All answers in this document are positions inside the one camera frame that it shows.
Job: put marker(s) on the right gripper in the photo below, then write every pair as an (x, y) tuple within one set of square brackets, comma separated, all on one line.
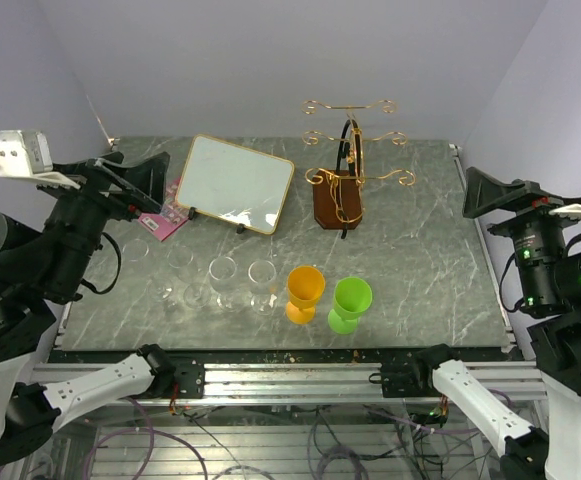
[(483, 193)]

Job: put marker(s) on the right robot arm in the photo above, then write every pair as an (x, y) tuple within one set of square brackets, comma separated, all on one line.
[(550, 276)]

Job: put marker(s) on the gold framed whiteboard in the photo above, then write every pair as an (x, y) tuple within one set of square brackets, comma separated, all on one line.
[(235, 184)]

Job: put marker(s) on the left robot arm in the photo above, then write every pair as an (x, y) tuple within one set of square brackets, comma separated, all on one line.
[(39, 269)]

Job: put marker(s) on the pink card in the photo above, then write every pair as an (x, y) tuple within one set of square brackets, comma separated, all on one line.
[(171, 217)]

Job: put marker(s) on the green wine glass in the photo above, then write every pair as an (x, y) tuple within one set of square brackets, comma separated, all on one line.
[(352, 297)]

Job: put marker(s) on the orange wine glass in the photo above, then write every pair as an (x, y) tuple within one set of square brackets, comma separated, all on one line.
[(305, 286)]

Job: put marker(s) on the clear wine glass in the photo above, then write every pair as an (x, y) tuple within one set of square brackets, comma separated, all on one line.
[(136, 253), (262, 276), (182, 260), (223, 277)]

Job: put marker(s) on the aluminium rail frame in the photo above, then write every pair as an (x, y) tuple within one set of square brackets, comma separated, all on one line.
[(335, 376)]

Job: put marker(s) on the gold wire glass rack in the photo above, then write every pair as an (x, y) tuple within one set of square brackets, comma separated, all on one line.
[(337, 193)]

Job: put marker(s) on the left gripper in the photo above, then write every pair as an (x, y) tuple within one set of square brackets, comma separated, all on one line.
[(97, 178)]

